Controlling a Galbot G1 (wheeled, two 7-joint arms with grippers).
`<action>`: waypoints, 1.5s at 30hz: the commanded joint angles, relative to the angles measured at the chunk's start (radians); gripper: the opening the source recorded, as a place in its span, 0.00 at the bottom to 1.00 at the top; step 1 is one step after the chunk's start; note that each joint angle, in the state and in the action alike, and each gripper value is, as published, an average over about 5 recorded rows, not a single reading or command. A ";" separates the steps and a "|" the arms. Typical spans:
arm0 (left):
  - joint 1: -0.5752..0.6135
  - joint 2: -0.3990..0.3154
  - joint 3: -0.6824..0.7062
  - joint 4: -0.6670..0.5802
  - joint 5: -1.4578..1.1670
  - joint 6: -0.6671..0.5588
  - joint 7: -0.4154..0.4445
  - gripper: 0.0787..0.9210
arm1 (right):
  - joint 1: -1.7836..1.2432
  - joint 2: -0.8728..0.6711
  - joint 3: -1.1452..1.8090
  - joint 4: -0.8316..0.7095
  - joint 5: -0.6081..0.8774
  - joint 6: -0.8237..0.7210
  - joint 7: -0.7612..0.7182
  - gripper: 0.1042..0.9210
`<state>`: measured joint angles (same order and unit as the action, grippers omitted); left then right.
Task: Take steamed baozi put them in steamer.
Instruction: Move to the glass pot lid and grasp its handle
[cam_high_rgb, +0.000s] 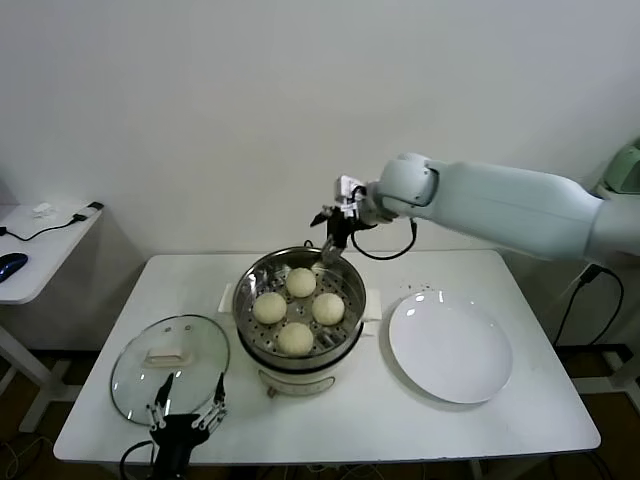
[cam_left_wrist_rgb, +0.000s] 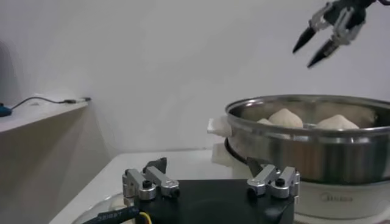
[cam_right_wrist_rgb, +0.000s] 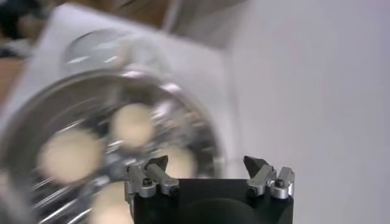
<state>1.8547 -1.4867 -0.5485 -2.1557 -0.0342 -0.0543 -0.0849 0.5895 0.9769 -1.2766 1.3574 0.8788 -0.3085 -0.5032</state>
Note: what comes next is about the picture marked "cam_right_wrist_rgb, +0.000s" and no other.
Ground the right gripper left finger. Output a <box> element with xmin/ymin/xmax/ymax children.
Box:
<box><xmin>124</xmin><ymin>154</ymin><xmax>180</xmax><ymax>203</ymax></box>

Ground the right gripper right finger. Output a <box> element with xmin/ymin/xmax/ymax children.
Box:
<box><xmin>243</xmin><ymin>155</ymin><xmax>296</xmax><ymax>201</ymax></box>

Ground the white steamed baozi bun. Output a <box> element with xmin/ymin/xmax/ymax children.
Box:
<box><xmin>109</xmin><ymin>102</ymin><xmax>156</xmax><ymax>149</ymax></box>
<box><xmin>36</xmin><ymin>129</ymin><xmax>103</xmax><ymax>185</ymax></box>
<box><xmin>161</xmin><ymin>145</ymin><xmax>199</xmax><ymax>180</ymax></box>
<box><xmin>88</xmin><ymin>181</ymin><xmax>135</xmax><ymax>224</ymax></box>

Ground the round glass pot lid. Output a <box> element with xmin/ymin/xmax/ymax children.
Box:
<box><xmin>59</xmin><ymin>27</ymin><xmax>144</xmax><ymax>77</ymax></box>

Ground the perforated steel steamer basket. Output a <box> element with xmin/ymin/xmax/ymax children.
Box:
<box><xmin>0</xmin><ymin>68</ymin><xmax>228</xmax><ymax>224</ymax></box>

